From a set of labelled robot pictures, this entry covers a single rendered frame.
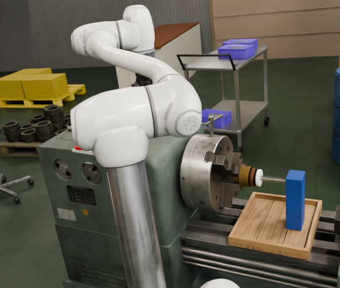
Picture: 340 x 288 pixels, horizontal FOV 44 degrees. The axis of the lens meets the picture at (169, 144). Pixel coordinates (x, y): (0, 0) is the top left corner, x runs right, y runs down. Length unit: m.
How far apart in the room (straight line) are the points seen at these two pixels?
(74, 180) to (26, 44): 9.18
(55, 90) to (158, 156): 5.61
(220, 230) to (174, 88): 0.89
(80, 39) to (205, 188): 0.71
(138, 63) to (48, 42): 9.26
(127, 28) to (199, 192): 0.67
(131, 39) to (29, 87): 5.90
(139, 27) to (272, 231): 0.93
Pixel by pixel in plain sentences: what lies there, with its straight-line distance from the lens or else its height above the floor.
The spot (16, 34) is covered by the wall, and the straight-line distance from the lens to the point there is 10.96.
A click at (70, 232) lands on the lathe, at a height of 0.83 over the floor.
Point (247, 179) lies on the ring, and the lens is 1.67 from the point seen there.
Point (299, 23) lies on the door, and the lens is 8.69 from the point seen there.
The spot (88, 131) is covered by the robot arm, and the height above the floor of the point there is 1.56.
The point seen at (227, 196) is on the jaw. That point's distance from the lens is 1.73.
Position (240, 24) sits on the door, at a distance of 8.78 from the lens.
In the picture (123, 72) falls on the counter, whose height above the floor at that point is 0.48.
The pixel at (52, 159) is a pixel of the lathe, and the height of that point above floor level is 1.20.
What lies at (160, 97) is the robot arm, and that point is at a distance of 0.99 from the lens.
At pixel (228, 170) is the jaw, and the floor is 1.14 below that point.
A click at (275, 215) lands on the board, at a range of 1.83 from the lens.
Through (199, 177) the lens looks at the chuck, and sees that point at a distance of 1.61.
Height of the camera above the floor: 1.88
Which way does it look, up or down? 23 degrees down
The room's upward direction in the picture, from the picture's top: 7 degrees counter-clockwise
